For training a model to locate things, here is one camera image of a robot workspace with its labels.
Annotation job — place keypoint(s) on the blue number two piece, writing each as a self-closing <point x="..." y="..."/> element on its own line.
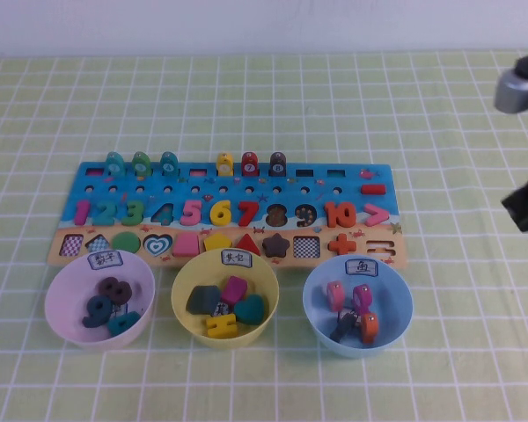
<point x="103" y="221"/>

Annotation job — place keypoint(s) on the white handwritten paper label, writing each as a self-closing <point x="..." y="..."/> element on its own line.
<point x="236" y="258"/>
<point x="105" y="259"/>
<point x="361" y="267"/>

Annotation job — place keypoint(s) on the red triangle piece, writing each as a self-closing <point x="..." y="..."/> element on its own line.
<point x="247" y="247"/>

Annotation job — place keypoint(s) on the yellow pentagon piece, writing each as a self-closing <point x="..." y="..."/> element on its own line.
<point x="217" y="242"/>

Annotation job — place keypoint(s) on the orange plus sign piece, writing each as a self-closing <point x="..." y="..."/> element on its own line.
<point x="342" y="245"/>

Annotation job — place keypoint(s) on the green number three piece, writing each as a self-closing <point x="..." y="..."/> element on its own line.
<point x="137" y="212"/>

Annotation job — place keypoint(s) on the small white paper label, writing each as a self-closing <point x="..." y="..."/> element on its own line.
<point x="222" y="309"/>
<point x="119" y="309"/>
<point x="351" y="314"/>

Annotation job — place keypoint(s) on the light pink plastic bowl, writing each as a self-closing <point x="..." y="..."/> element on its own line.
<point x="66" y="285"/>

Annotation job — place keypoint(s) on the red minus sign piece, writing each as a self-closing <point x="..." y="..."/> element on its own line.
<point x="373" y="189"/>

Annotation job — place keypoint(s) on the brown star piece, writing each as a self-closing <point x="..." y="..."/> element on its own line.
<point x="276" y="246"/>

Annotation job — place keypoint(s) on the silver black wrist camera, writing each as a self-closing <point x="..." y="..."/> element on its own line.
<point x="517" y="94"/>

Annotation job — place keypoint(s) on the teal fish piece number two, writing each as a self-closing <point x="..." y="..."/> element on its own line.
<point x="114" y="165"/>

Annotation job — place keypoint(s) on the colourful wooden puzzle board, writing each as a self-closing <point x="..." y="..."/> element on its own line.
<point x="290" y="193"/>

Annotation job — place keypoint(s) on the pink trapezoid piece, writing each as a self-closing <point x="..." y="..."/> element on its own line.
<point x="185" y="245"/>

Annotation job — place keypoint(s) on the teal heart piece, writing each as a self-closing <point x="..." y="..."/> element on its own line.
<point x="248" y="310"/>

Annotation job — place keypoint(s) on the red fish piece number seven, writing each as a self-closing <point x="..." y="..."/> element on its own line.
<point x="249" y="165"/>

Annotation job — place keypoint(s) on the pink fish piece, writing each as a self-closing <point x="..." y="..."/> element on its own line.
<point x="335" y="295"/>

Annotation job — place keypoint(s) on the yellow equals sign piece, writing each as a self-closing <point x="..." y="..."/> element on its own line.
<point x="222" y="326"/>

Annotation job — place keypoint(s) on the pink greater-than sign piece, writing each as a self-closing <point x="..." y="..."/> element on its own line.
<point x="383" y="214"/>

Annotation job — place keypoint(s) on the teal fish piece number four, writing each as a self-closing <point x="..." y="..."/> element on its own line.
<point x="169" y="163"/>

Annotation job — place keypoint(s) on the orange number ten piece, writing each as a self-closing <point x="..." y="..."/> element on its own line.
<point x="331" y="215"/>

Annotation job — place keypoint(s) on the light yellow plastic bowl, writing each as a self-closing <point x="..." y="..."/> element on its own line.
<point x="266" y="281"/>

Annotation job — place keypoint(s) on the magenta parallelogram piece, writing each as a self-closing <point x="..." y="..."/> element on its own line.
<point x="233" y="290"/>

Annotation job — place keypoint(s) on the yellow number six piece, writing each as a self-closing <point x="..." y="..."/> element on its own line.
<point x="214" y="214"/>

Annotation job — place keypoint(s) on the green white-checked tablecloth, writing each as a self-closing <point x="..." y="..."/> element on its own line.
<point x="264" y="387"/>

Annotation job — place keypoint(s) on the dark grey fish piece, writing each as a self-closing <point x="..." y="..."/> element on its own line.
<point x="342" y="329"/>

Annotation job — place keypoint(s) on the magenta fish piece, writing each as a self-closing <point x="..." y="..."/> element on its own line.
<point x="363" y="300"/>

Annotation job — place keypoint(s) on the brown fish piece number eight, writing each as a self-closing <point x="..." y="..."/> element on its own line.
<point x="278" y="165"/>

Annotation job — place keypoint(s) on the green fish piece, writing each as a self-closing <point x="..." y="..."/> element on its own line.
<point x="141" y="165"/>

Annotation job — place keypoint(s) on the dark teal number nine piece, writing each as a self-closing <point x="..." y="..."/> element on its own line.
<point x="92" y="321"/>

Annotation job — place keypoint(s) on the light blue plastic bowl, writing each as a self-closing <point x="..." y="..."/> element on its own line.
<point x="391" y="299"/>

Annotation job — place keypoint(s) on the green circle piece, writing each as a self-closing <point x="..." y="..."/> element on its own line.
<point x="126" y="242"/>

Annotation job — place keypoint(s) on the orange fish piece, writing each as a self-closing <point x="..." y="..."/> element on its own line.
<point x="369" y="327"/>

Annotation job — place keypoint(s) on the yellow fish piece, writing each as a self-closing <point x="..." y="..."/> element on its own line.
<point x="225" y="165"/>

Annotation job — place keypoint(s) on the pink number one piece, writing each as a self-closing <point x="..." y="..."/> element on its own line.
<point x="82" y="212"/>

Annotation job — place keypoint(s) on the pink number five piece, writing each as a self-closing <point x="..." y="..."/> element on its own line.
<point x="192" y="203"/>

